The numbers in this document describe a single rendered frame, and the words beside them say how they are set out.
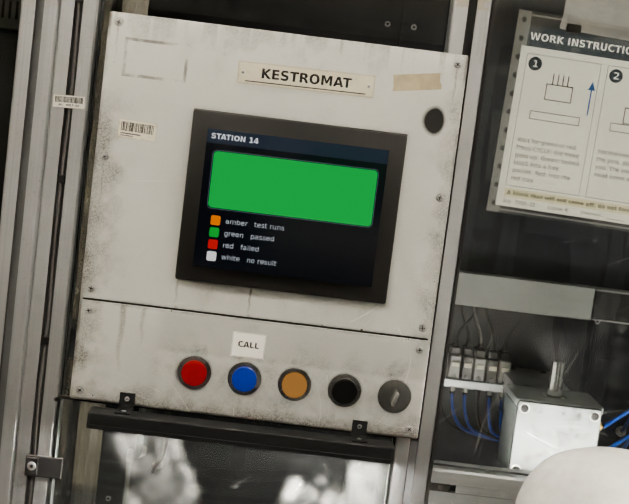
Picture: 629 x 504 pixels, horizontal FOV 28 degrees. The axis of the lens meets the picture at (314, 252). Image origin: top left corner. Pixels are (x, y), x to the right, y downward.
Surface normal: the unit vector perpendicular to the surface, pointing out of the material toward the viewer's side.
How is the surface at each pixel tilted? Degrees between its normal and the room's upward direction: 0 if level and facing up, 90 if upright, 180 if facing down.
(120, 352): 90
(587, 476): 45
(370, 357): 90
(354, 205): 90
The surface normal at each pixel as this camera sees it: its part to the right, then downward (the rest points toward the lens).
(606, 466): -0.36, -0.89
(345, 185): 0.00, 0.11
